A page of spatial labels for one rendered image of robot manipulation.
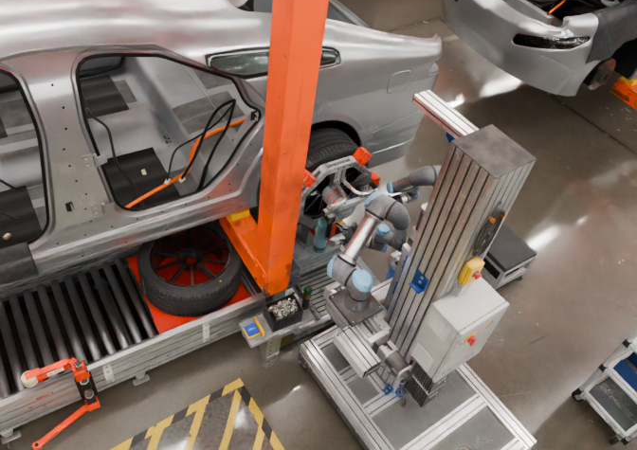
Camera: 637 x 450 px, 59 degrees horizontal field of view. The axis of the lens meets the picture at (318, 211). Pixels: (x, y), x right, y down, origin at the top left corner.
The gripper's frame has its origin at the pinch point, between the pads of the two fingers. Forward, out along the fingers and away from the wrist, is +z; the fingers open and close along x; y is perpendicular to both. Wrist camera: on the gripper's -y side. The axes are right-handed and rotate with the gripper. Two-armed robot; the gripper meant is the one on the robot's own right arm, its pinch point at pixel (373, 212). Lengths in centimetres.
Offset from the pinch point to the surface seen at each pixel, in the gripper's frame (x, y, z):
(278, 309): 23, -26, 80
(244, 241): -25, -15, 79
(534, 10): -100, 52, -226
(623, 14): -46, 69, -264
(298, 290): -12, -75, 41
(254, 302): 2, -45, 84
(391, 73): -42, 72, -26
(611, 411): 164, -64, -87
